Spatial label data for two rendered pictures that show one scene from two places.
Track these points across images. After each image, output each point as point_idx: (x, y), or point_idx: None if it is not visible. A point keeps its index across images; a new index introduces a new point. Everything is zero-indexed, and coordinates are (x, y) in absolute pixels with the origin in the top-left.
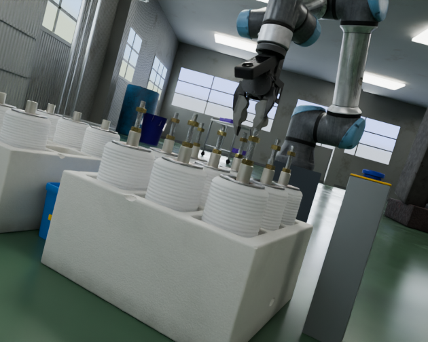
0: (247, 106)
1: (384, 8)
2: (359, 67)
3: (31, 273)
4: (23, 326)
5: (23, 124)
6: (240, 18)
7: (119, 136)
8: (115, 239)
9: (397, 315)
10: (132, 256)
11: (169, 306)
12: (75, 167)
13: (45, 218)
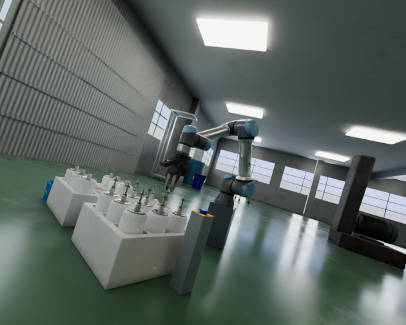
0: (171, 177)
1: (255, 131)
2: (247, 158)
3: (62, 243)
4: (38, 261)
5: (82, 183)
6: None
7: (131, 187)
8: (89, 231)
9: (245, 289)
10: (92, 238)
11: (97, 261)
12: None
13: None
